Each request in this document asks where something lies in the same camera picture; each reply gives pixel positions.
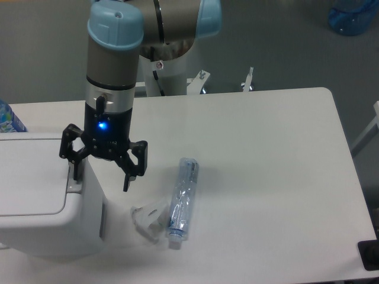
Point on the crushed clear plastic bottle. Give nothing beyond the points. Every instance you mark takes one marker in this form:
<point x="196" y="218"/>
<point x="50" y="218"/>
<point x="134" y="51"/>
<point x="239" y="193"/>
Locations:
<point x="182" y="202"/>

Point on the blue labelled bottle left edge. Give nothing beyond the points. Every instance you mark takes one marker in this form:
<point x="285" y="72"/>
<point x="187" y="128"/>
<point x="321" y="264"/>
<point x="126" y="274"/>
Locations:
<point x="10" y="123"/>

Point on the white push-button trash can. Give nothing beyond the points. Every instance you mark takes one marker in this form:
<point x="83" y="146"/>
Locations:
<point x="44" y="210"/>

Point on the black device at table corner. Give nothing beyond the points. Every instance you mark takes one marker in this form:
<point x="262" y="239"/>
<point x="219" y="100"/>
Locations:
<point x="369" y="254"/>

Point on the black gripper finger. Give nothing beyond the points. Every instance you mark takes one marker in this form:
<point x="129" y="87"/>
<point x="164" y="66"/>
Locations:
<point x="132" y="159"/>
<point x="69" y="135"/>

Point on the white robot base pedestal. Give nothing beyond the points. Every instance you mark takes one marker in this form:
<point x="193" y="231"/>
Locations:
<point x="164" y="68"/>

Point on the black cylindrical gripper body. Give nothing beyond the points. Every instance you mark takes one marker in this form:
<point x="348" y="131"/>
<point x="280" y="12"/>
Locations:
<point x="108" y="110"/>

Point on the white middle mounting bracket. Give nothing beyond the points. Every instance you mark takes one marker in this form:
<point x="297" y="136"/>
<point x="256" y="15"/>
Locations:
<point x="196" y="85"/>

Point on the large blue water jug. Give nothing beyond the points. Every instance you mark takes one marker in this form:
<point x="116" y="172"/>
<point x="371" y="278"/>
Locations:
<point x="351" y="18"/>

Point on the white frame at right edge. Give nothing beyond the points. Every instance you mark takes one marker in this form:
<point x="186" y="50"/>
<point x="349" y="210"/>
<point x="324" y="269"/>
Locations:
<point x="364" y="138"/>

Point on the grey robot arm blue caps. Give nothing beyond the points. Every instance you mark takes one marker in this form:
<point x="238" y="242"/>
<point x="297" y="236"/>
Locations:
<point x="117" y="31"/>

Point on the white right clamp screw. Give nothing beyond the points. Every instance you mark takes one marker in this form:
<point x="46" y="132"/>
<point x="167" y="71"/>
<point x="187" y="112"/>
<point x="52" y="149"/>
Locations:
<point x="247" y="85"/>

